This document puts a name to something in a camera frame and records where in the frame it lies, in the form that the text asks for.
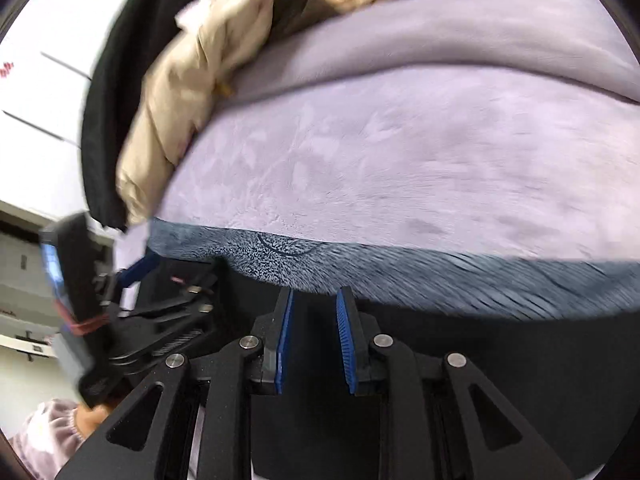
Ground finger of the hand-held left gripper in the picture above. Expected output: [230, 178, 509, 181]
[160, 259, 223, 321]
[119, 254, 162, 287]

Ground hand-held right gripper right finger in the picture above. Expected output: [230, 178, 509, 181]
[336, 286, 576, 480]

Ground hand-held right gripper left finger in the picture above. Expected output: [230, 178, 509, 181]
[54, 286, 296, 480]

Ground black pants with grey lining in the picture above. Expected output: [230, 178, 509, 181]
[107, 217, 640, 480]

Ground person's left forearm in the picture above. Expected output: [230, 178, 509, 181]
[7, 399, 87, 479]

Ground person's left hand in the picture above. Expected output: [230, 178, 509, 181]
[75, 400, 115, 443]

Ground white shelf unit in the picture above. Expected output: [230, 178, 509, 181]
[0, 200, 115, 361]

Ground black garment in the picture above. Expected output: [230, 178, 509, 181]
[80, 0, 321, 233]

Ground beige garment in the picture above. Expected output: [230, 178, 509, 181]
[116, 0, 281, 226]

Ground white panelled wardrobe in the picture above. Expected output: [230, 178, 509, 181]
[0, 0, 166, 148]

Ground lavender plush blanket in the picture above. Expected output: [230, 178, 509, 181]
[117, 0, 640, 271]

